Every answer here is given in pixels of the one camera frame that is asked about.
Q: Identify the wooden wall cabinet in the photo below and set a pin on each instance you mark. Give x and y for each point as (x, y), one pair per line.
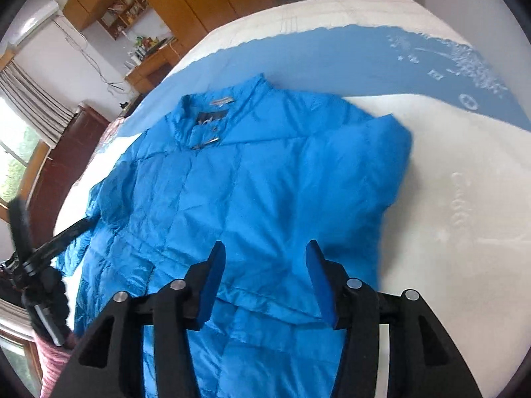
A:
(83, 0)

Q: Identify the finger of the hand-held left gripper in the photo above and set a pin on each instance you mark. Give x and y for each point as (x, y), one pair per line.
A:
(66, 236)
(20, 228)

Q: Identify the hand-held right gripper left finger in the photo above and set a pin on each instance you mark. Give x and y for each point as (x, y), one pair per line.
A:
(211, 290)

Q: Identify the blue and white bedspread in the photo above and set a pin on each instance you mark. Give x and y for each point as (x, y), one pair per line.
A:
(435, 174)

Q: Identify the blue puffer jacket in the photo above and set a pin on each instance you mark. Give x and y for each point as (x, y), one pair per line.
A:
(249, 182)

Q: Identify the dark wooden cabinet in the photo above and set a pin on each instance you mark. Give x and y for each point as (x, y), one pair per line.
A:
(66, 166)

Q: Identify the window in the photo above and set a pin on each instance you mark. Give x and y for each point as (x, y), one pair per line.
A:
(16, 145)

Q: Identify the striped beige curtain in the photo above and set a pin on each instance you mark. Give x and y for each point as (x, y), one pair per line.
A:
(33, 99)

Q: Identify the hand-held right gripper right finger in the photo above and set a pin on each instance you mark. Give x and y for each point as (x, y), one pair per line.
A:
(321, 286)

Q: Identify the white air conditioner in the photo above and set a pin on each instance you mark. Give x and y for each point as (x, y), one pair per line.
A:
(33, 20)

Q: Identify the wooden desk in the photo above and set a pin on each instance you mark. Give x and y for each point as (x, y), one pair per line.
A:
(149, 70)

